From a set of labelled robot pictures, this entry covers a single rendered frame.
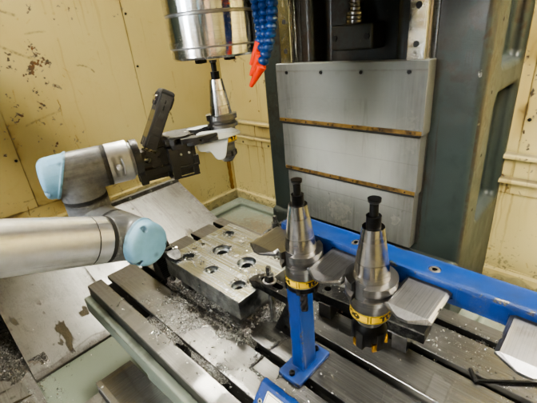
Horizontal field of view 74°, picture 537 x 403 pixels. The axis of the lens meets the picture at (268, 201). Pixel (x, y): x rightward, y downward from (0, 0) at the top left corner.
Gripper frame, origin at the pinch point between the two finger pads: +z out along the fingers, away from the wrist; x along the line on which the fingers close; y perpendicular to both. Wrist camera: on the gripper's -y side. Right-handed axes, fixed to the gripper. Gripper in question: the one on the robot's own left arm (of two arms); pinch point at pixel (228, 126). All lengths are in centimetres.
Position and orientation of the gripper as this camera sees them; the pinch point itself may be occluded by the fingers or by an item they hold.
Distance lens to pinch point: 76.8
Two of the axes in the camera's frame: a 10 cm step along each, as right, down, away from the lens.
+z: 8.7, -2.8, 4.0
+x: 4.8, 3.2, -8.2
